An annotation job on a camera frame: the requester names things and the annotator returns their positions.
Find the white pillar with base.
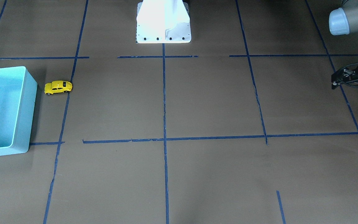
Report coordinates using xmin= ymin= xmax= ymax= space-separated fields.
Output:
xmin=135 ymin=0 xmax=192 ymax=44

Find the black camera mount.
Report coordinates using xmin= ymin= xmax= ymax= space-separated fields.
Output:
xmin=331 ymin=63 xmax=358 ymax=90

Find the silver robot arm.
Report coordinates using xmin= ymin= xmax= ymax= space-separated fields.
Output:
xmin=329 ymin=0 xmax=358 ymax=90

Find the yellow beetle toy car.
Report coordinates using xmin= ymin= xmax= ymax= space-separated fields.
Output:
xmin=44 ymin=80 xmax=73 ymax=95

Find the light blue plastic bin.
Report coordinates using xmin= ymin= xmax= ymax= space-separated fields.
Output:
xmin=0 ymin=66 xmax=38 ymax=156

